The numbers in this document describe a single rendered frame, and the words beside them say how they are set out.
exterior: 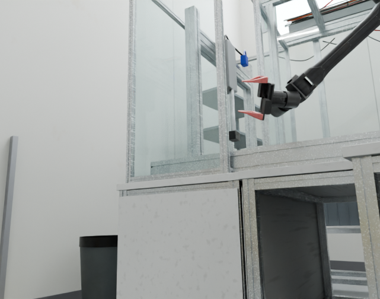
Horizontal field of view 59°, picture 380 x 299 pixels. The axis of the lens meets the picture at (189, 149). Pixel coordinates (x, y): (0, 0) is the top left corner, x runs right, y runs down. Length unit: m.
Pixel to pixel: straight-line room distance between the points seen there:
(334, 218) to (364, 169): 2.37
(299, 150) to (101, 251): 1.83
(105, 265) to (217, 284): 1.50
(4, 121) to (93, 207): 1.09
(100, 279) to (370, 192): 2.17
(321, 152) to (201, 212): 0.51
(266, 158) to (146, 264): 0.68
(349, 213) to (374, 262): 2.35
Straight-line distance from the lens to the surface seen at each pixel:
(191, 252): 1.38
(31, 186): 3.04
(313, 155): 1.28
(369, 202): 0.94
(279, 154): 1.31
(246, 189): 1.26
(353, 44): 1.25
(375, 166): 0.94
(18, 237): 2.99
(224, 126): 1.38
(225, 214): 1.31
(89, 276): 2.78
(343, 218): 3.29
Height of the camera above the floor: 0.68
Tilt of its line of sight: 12 degrees up
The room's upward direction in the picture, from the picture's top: 1 degrees counter-clockwise
